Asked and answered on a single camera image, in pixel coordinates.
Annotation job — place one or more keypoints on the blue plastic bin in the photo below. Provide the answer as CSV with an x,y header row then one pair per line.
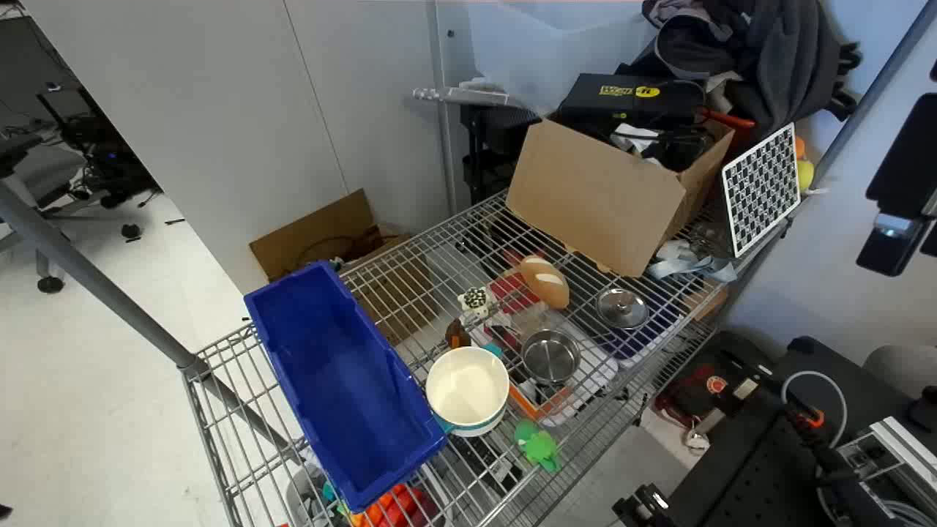
x,y
352,395

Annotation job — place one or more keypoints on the green plush toy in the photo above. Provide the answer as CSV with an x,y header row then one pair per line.
x,y
537,446

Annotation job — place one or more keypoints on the wire shelf rack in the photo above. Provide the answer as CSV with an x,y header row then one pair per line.
x,y
430,293

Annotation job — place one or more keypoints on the bread plush toy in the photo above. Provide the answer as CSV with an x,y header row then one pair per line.
x,y
545,281

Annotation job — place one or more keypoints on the grey diagonal pole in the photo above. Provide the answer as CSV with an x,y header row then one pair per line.
x,y
56,247

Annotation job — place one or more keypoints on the large cardboard box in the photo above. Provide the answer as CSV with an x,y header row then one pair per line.
x,y
605,202

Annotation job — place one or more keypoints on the white round bowl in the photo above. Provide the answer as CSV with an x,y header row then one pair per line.
x,y
468,386

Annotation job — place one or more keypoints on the white perforated panel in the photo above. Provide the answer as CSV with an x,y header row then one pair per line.
x,y
759,187

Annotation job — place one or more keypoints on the flat cardboard piece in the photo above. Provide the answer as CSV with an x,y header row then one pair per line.
x,y
345,230

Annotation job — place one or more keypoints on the dark grey clothing pile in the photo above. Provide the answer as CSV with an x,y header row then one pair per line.
x,y
784,60

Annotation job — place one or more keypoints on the orange toy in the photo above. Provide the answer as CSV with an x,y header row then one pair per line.
x,y
399,506

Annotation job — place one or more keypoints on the steel cup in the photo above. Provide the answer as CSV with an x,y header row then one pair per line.
x,y
548,354

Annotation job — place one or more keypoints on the black bag yellow logo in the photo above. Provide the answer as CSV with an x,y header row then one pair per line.
x,y
602,99

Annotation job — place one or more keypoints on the small steel bowl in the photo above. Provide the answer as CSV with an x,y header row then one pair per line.
x,y
623,307

